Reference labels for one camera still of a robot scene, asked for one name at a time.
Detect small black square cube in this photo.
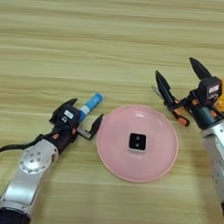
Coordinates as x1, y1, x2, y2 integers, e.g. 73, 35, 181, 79
127, 132, 148, 155

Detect orange black pliers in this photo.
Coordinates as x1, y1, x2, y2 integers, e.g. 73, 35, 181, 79
149, 84, 193, 127

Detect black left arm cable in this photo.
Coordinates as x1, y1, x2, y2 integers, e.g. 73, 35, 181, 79
0, 130, 51, 204

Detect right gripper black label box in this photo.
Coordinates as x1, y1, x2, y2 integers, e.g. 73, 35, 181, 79
197, 75, 224, 108

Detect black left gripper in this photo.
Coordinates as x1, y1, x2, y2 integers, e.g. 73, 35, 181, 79
43, 96, 105, 157

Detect blue glue stick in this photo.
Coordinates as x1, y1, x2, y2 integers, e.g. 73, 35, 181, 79
79, 91, 105, 124

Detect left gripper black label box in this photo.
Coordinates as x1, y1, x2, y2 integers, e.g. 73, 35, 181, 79
56, 104, 82, 129

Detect pink round plate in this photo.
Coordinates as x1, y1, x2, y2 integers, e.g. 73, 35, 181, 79
94, 102, 182, 186

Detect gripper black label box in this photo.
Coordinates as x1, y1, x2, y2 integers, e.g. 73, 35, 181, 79
56, 104, 82, 129
197, 75, 224, 108

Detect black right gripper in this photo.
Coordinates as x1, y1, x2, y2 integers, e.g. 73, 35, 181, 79
152, 54, 224, 132

